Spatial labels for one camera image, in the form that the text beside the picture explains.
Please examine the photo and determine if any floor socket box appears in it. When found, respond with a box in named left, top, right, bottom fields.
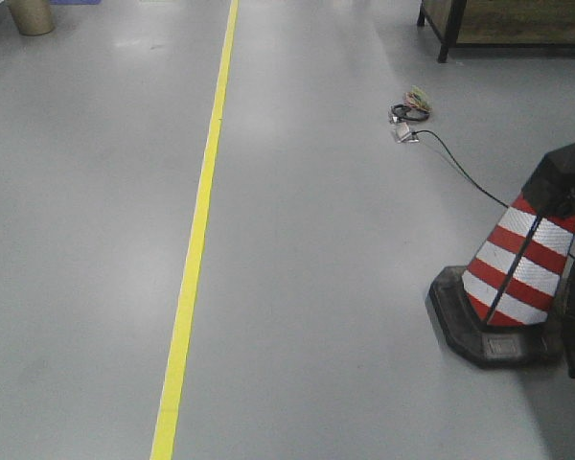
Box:
left=392, top=122, right=420, bottom=144

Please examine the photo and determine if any left striped traffic cone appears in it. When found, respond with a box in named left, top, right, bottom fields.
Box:
left=429, top=143, right=575, bottom=368

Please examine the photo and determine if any tan cylindrical bin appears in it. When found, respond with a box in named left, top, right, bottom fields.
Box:
left=6, top=0, right=55, bottom=36

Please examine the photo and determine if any black floor cable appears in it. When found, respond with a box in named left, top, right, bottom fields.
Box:
left=390, top=103, right=509, bottom=208

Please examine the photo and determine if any colourful wire bundle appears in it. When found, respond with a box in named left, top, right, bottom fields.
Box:
left=402, top=84, right=433, bottom=112

